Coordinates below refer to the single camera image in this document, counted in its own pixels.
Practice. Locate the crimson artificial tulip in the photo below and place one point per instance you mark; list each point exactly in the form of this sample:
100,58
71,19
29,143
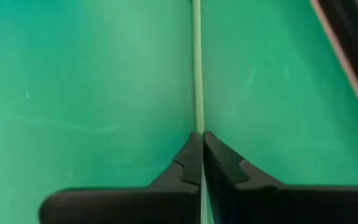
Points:
197,62

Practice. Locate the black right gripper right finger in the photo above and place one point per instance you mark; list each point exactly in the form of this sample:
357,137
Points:
259,205

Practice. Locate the green table mat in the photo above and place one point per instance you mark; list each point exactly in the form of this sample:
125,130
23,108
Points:
73,93

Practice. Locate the black aluminium table frame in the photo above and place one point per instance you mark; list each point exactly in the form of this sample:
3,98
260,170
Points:
353,37

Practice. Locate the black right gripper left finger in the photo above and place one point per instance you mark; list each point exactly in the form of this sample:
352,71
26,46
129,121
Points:
154,205

